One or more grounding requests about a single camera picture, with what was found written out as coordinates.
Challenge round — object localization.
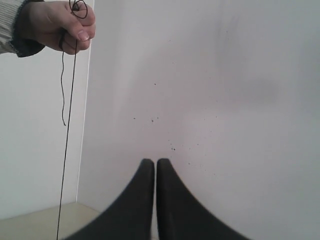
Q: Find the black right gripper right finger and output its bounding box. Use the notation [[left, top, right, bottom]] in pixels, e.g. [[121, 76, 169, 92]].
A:
[[156, 158, 246, 240]]

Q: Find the person's hand holding string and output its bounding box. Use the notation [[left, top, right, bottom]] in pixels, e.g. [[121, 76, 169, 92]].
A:
[[17, 0, 96, 55]]

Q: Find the black string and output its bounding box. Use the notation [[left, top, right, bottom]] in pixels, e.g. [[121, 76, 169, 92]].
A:
[[56, 0, 89, 240]]

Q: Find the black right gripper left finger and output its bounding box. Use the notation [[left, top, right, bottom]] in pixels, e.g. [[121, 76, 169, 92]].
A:
[[67, 159, 155, 240]]

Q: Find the striped sleeve forearm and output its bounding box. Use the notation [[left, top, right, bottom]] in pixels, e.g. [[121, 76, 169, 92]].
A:
[[0, 0, 47, 59]]

